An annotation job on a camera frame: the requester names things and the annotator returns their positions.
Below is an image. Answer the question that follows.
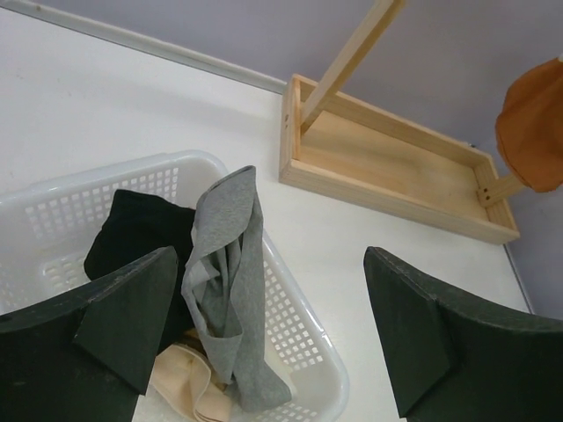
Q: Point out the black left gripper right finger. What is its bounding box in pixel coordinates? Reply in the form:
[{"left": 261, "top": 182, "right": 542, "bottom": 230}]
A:
[{"left": 363, "top": 246, "right": 562, "bottom": 421}]

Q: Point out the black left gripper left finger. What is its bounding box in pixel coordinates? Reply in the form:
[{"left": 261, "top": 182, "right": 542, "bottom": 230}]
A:
[{"left": 1, "top": 247, "right": 178, "bottom": 421}]

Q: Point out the beige striped underwear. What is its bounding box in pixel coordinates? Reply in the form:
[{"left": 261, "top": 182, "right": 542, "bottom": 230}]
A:
[{"left": 150, "top": 329, "right": 233, "bottom": 422}]

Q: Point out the black underwear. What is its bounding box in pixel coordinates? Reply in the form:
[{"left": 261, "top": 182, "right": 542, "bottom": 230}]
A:
[{"left": 84, "top": 189, "right": 195, "bottom": 350}]

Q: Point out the grey underwear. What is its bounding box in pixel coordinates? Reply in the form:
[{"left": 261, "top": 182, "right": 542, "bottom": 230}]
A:
[{"left": 181, "top": 165, "right": 292, "bottom": 412}]

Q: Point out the orange underwear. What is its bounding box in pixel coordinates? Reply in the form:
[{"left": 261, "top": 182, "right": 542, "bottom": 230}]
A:
[{"left": 495, "top": 58, "right": 562, "bottom": 193}]

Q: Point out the clear plastic basket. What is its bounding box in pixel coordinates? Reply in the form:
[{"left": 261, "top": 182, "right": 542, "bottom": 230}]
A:
[{"left": 1, "top": 150, "right": 349, "bottom": 421}]

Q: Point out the wooden hanger stand frame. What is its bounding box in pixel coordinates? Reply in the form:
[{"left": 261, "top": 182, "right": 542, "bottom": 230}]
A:
[{"left": 279, "top": 1, "right": 520, "bottom": 244}]

